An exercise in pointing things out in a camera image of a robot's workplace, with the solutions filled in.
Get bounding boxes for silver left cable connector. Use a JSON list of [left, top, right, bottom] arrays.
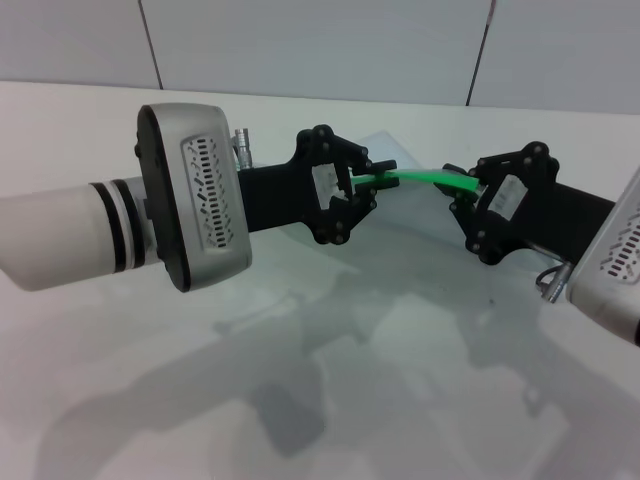
[[232, 128, 255, 172]]

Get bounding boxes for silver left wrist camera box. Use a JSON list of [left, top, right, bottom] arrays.
[[135, 102, 254, 294]]

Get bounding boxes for silver right cable connector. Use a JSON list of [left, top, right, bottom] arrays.
[[534, 261, 574, 303]]

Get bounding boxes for clear green-zip document bag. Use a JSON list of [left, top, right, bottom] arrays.
[[279, 128, 569, 272]]

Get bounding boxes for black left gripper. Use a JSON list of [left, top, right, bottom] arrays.
[[239, 124, 402, 247]]

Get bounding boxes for silver cable connector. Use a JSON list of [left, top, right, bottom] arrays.
[[232, 128, 255, 172], [534, 261, 574, 303]]

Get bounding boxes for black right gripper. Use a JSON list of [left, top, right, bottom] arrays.
[[433, 140, 619, 267]]

